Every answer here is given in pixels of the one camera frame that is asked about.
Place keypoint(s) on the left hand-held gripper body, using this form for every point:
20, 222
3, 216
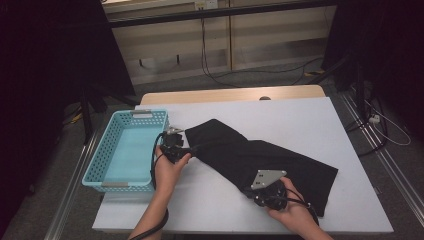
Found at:
173, 146

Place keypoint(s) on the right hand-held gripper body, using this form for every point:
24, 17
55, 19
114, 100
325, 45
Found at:
270, 195

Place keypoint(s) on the black pants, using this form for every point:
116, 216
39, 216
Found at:
233, 156

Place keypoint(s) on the light blue perforated plastic basket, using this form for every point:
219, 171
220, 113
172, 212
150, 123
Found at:
130, 153

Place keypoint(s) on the person's left hand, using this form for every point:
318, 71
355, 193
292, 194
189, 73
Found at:
168, 176

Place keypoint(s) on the person's right hand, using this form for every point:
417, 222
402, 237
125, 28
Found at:
296, 213

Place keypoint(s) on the light wooden table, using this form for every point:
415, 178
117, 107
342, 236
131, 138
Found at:
233, 94

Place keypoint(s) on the black metal stand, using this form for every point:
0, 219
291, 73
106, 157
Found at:
87, 116
330, 70

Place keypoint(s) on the white power plug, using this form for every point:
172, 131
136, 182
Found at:
374, 119

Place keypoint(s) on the long beige cabinet desk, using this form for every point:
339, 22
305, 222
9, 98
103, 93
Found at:
266, 40

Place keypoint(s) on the black curtain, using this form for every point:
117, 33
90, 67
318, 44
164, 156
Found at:
33, 66
393, 40

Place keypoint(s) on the metal floor rail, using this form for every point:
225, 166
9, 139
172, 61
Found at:
71, 190
400, 186

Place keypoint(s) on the white wall socket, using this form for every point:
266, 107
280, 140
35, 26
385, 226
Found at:
206, 4

